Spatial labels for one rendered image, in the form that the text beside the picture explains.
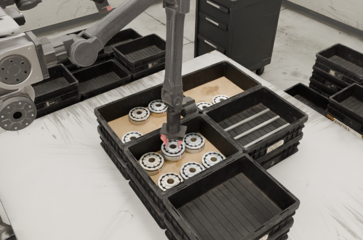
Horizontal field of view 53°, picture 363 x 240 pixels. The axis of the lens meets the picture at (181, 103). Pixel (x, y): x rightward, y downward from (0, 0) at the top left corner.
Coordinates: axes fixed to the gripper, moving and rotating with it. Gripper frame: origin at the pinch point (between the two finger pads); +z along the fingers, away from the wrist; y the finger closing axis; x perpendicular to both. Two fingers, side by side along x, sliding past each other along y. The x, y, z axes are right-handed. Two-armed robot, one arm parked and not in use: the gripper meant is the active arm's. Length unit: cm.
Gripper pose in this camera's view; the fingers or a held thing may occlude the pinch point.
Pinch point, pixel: (173, 145)
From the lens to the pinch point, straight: 156.6
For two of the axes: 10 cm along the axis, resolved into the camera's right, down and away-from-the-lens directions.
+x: -2.0, 6.0, -7.8
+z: -0.3, 7.9, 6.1
